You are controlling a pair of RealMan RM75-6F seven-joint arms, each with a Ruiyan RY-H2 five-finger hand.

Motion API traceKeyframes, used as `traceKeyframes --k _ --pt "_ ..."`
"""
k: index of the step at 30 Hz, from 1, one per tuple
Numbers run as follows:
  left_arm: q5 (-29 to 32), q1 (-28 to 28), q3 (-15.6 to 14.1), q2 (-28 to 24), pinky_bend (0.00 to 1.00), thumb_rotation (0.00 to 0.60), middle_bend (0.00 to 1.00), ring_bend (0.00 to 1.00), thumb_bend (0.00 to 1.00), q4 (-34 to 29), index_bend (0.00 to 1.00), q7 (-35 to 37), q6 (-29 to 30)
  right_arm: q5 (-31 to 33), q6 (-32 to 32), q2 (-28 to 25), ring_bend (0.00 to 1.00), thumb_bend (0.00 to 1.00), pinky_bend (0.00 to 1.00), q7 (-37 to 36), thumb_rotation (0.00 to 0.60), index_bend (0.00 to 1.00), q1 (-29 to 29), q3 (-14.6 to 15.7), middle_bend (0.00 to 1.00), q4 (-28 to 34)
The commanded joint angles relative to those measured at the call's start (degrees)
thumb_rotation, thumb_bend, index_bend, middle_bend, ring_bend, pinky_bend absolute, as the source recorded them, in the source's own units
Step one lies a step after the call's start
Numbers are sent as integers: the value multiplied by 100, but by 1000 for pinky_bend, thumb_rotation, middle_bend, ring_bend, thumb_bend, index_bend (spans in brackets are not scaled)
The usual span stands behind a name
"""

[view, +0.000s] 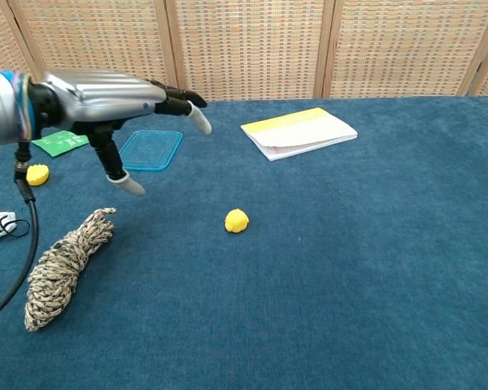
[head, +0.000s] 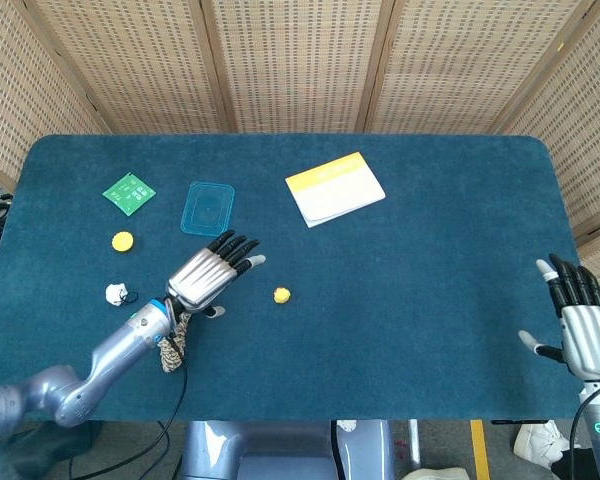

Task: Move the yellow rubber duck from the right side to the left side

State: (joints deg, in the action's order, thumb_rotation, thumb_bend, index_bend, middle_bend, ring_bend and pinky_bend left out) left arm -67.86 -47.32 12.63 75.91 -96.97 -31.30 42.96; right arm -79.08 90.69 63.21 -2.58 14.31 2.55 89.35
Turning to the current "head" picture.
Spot woven bamboo screen panel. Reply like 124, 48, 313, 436
0, 0, 111, 191
189, 0, 396, 135
357, 0, 599, 135
489, 0, 600, 389
27, 0, 236, 135

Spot yellow floor tape strip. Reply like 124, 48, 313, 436
469, 419, 491, 480

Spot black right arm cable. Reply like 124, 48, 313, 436
567, 382, 600, 480

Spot blue-grey robot torso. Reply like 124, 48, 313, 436
179, 419, 396, 480

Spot blue felt table cover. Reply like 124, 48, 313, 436
0, 133, 600, 422

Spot green square packet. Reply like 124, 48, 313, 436
101, 171, 157, 217

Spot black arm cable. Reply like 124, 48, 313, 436
67, 299, 190, 480
567, 382, 600, 480

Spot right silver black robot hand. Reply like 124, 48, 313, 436
518, 253, 600, 384

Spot white crumpled lump black cord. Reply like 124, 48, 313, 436
104, 282, 140, 306

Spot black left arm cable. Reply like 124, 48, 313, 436
67, 299, 190, 480

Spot yellow disc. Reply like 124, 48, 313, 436
111, 229, 135, 254

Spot coiled braided rope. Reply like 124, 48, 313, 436
157, 313, 191, 374

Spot white table leg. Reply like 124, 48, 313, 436
408, 419, 422, 480

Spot yellow and white booklet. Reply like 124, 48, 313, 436
284, 151, 387, 229

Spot black floor cable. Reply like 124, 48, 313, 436
155, 421, 181, 480

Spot clear blue plastic lid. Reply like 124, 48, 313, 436
180, 180, 236, 238

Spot white shoe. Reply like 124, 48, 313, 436
407, 467, 470, 480
512, 419, 571, 470

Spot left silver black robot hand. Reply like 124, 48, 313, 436
165, 229, 267, 319

